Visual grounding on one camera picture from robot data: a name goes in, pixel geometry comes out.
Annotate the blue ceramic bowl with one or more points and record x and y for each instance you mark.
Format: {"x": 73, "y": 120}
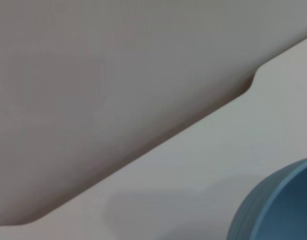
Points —
{"x": 268, "y": 215}

